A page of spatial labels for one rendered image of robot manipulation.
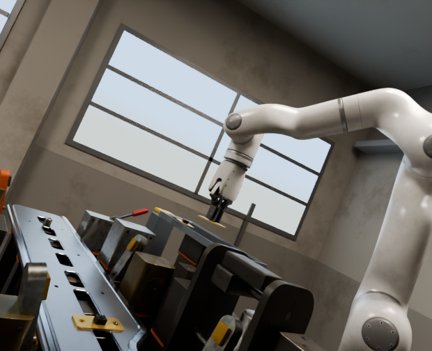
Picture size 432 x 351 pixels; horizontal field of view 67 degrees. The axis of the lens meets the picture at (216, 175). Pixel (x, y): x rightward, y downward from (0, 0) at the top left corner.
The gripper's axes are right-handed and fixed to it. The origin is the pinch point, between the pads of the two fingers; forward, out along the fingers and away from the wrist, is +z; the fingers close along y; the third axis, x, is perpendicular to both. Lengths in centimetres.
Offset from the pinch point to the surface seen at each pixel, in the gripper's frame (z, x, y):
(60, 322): 23, 9, 45
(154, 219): 10.6, -24.9, -6.0
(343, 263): 4, -4, -272
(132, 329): 22.8, 13.2, 32.8
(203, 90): -94, -153, -149
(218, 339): 16.0, 28.2, 31.6
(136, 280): 19.3, 2.0, 23.1
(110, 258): 20.9, -13.3, 17.6
